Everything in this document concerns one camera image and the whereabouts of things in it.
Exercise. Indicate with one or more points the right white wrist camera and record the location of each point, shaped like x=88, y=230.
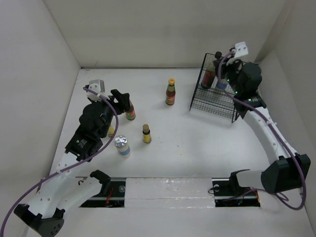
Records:
x=239, y=50

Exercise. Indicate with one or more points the black wire mesh rack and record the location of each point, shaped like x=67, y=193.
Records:
x=213, y=100

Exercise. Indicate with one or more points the small yellow bottle left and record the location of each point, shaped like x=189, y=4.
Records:
x=111, y=131

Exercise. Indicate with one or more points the yellow-cap sauce bottle right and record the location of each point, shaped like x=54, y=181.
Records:
x=170, y=92

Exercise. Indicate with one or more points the yellow-cap sauce bottle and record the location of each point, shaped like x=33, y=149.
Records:
x=130, y=111
x=170, y=92

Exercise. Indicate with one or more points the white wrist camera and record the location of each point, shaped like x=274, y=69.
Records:
x=97, y=86
x=239, y=50

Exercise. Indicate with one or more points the tall clear black-cap bottle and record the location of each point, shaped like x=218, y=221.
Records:
x=211, y=70

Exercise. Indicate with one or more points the small yellow bottle centre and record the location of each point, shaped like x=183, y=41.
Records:
x=146, y=134

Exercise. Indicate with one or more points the white jar silver lid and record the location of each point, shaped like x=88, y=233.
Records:
x=222, y=84
x=122, y=146

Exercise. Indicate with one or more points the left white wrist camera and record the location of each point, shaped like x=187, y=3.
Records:
x=97, y=86

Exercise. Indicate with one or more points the small yellow bottle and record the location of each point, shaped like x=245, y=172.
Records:
x=111, y=131
x=146, y=134

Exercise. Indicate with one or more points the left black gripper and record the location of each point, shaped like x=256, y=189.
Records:
x=122, y=104

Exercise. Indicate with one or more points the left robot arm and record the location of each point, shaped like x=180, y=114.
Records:
x=45, y=212

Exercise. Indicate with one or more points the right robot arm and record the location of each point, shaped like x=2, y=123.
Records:
x=287, y=169

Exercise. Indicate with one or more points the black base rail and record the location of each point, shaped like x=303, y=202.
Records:
x=113, y=196

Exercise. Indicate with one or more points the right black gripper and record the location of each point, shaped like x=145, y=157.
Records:
x=224, y=66

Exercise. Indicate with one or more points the yellow-cap sauce bottle left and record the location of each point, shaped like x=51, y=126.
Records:
x=130, y=111

